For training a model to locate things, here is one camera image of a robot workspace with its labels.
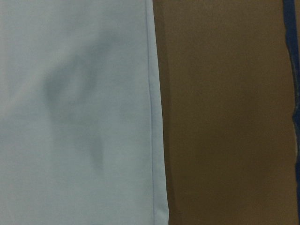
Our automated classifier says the light blue t-shirt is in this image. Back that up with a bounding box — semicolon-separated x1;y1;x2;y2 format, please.
0;0;169;225

